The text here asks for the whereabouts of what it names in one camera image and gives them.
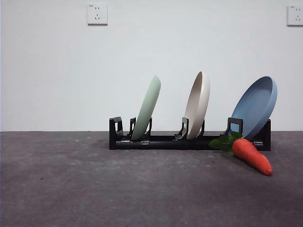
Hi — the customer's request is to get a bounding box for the green plate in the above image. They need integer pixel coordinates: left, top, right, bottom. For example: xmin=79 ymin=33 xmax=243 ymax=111
xmin=131 ymin=75 xmax=161 ymax=141

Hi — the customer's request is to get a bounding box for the orange carrot with green leaves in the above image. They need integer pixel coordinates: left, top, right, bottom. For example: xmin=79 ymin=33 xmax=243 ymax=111
xmin=208 ymin=131 xmax=273 ymax=176

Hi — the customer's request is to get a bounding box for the black plate rack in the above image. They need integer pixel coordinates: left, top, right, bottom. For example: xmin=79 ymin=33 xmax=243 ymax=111
xmin=109 ymin=116 xmax=272 ymax=151

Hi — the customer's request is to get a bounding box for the beige plate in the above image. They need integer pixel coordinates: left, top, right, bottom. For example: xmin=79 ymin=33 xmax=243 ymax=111
xmin=184 ymin=70 xmax=211 ymax=140

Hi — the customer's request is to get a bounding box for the blue plate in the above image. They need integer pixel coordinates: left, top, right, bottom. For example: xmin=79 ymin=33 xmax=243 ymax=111
xmin=231 ymin=76 xmax=278 ymax=140

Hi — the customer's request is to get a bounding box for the white wall socket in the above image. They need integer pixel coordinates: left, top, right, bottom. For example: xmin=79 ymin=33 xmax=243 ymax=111
xmin=286 ymin=5 xmax=303 ymax=27
xmin=87 ymin=4 xmax=108 ymax=26

